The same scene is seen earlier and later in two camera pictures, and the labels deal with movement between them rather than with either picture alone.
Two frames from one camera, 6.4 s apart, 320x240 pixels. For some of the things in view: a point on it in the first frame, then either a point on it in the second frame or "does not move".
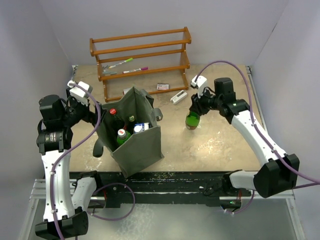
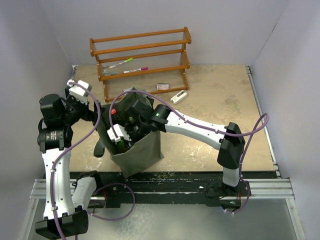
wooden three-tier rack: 153,62 does not move
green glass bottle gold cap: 192,120 -> 121,147
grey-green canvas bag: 143,149 does not move
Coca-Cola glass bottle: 115,123 does not move
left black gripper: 89,116 does not move
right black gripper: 197,105 -> 128,129
